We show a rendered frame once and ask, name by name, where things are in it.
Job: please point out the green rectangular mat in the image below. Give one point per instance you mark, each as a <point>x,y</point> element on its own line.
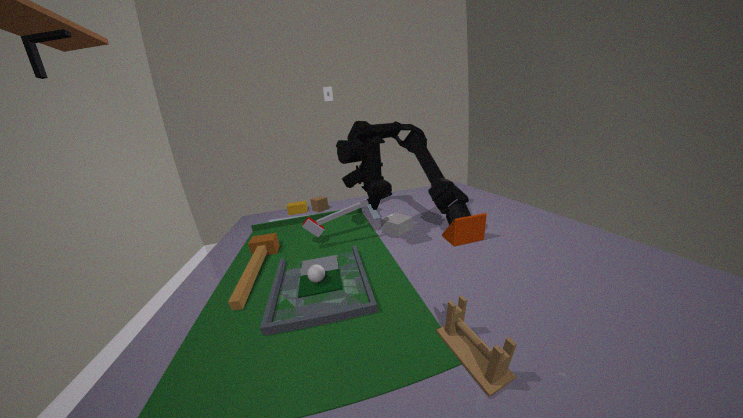
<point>226,368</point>

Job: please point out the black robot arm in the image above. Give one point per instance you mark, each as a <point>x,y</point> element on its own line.
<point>364,144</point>

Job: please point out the white ball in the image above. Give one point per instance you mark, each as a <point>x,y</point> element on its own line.
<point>316,273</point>

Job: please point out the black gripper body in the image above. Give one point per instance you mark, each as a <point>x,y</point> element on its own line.
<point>375,182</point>

